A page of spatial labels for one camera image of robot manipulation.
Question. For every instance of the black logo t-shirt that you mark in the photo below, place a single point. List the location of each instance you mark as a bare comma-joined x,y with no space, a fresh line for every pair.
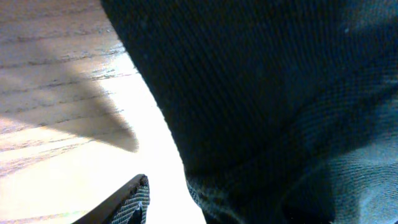
283,111

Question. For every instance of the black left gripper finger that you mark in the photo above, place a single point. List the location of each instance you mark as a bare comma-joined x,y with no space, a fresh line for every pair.
128,205

